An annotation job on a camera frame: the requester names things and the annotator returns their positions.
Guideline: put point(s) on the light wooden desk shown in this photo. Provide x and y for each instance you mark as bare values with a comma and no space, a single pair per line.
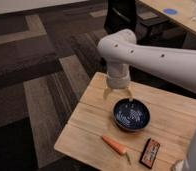
184,8

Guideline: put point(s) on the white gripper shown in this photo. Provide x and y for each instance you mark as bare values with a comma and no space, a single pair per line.
117,83

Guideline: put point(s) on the blue round disc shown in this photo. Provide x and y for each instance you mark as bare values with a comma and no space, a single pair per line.
170,11

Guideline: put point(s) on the black orange snack packet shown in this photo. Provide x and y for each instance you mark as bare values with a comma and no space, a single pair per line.
149,153

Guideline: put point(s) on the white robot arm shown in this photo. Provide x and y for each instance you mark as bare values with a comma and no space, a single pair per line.
177,66

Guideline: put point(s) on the orange carrot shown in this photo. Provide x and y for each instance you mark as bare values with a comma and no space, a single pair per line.
119,148

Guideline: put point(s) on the dark blue ceramic bowl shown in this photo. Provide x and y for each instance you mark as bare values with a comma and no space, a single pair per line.
131,115

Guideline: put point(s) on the black office chair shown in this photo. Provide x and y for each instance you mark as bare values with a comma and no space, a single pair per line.
123,14

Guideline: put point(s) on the white ceramic cup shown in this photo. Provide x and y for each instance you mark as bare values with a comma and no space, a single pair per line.
178,166

